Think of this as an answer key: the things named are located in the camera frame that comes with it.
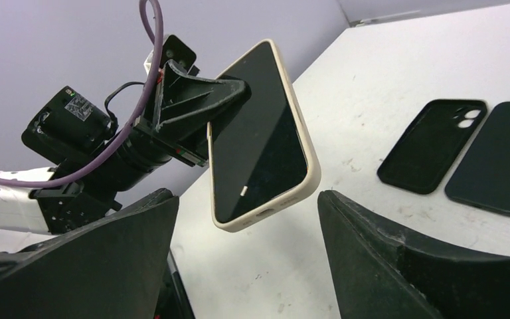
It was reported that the black phone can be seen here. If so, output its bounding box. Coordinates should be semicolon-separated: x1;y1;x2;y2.
444;102;510;217

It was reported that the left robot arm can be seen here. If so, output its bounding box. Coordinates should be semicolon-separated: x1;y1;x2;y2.
0;59;248;235

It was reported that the black phone case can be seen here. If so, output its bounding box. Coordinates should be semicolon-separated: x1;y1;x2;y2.
377;99;488;195

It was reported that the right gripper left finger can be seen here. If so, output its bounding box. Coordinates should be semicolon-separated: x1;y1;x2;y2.
0;189;179;318

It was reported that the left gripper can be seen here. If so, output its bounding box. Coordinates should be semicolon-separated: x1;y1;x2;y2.
131;59;250;167

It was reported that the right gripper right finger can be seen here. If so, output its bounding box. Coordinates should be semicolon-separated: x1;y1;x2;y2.
317;190;510;318

